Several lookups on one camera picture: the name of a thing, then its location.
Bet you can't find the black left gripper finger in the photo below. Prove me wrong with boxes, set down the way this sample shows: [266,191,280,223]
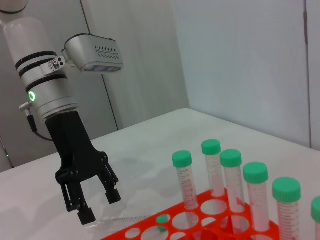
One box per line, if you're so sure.
[59,180,98,225]
[98,161,123,206]

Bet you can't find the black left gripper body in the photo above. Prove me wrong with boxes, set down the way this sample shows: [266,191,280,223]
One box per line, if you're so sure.
[44,109,111,188]

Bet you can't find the green capped clear test tube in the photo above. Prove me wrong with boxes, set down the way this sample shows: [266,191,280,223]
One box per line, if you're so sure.
[271,176,302,240]
[219,149,248,226]
[96,213,170,233]
[242,161,271,233]
[201,138,226,198]
[171,149,200,221]
[311,196,320,240]

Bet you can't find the orange plastic test tube rack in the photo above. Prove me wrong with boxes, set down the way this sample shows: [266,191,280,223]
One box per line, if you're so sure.
[99,187,320,240]

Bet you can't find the left gripper cable with plugs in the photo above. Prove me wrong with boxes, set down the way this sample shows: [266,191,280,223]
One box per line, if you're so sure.
[19,101,55,142]

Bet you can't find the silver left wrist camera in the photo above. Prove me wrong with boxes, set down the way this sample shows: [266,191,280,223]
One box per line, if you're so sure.
[61,34,125,74]

